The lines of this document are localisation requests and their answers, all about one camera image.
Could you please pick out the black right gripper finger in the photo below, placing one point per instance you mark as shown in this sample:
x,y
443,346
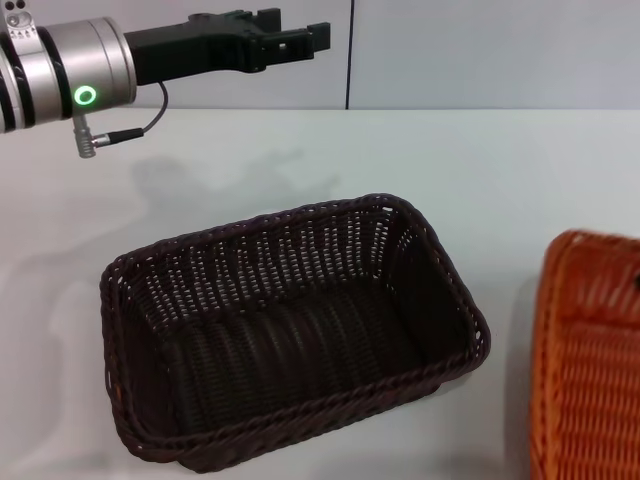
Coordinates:
x,y
637,282

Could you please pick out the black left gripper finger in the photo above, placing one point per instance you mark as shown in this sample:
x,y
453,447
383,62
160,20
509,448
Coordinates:
x,y
295,44
265,19

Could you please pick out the orange woven basket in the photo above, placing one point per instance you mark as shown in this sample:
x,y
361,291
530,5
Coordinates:
x,y
595,360

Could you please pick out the dark brown woven basket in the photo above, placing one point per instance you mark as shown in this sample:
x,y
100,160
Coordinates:
x,y
300,320

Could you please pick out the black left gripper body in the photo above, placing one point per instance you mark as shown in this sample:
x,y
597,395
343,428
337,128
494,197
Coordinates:
x,y
200,47

